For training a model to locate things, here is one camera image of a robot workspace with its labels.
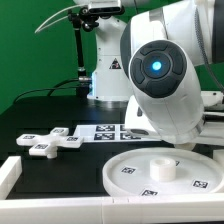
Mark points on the white fence block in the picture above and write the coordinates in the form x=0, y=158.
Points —
x=9, y=174
x=218, y=156

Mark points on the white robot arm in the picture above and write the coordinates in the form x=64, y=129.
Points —
x=149, y=64

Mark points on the white round table top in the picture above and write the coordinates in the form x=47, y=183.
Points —
x=161, y=171

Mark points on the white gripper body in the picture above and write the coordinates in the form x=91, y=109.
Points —
x=178, y=119

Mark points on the white cross-shaped table base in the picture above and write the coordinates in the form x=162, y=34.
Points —
x=47, y=145

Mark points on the white marker tag plate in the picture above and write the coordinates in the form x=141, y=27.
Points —
x=106, y=133

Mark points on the white right fence block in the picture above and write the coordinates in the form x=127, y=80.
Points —
x=218, y=156

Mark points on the white front fence rail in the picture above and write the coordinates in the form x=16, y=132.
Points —
x=108, y=210

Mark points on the white left fence block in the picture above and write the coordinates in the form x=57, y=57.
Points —
x=9, y=174

